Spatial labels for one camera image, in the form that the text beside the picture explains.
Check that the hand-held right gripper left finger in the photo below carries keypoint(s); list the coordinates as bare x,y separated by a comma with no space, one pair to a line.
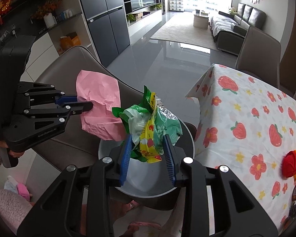
125,163

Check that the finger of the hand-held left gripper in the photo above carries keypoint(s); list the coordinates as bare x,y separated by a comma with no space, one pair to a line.
66,100
83,107

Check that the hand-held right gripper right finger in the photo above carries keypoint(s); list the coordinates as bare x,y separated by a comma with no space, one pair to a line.
169,163

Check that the yellow printed snack wrapper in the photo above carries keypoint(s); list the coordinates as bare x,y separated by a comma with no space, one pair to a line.
150,150

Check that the pink paper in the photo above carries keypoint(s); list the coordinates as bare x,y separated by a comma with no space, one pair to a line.
101,91

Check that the grey round trash bin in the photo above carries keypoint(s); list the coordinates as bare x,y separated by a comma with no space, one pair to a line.
148,177

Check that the green plastic bag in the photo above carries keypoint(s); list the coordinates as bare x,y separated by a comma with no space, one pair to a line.
167,128

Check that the silver foil wrapper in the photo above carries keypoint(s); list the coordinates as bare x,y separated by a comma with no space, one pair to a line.
169,113

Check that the orange box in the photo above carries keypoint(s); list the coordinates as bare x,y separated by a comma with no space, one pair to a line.
70,42

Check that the white vase with orange flowers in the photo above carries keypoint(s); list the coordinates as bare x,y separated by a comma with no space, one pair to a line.
48,17

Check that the white open shelf unit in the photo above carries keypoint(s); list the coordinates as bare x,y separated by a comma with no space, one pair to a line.
86,29

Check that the row of small bottles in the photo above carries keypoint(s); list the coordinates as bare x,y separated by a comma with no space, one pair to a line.
64,14

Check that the dark tall cabinet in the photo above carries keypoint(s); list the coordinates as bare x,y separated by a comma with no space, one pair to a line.
101,17

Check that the strawberry flower print tablecloth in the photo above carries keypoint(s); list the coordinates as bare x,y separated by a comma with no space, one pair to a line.
249,118

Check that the pink white plush item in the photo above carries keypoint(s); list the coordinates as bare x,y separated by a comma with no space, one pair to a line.
21,188

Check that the green potted plant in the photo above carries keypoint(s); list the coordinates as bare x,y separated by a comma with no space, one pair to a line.
130,18

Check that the cardboard box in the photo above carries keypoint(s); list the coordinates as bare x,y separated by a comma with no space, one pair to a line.
137,16

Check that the orange bottle with red cap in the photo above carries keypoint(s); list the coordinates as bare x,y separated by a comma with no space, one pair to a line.
291,164

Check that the pink fuzzy clothing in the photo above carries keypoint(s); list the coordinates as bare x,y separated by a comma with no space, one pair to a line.
7,207

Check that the beige rug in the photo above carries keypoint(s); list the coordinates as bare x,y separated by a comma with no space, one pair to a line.
182,32

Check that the white drawer unit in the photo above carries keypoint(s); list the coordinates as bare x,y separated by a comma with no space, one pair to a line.
175,2

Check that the green plush toy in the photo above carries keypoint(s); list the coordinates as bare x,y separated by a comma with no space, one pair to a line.
233,11

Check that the grey leather sofa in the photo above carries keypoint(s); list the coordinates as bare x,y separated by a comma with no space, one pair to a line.
246,17

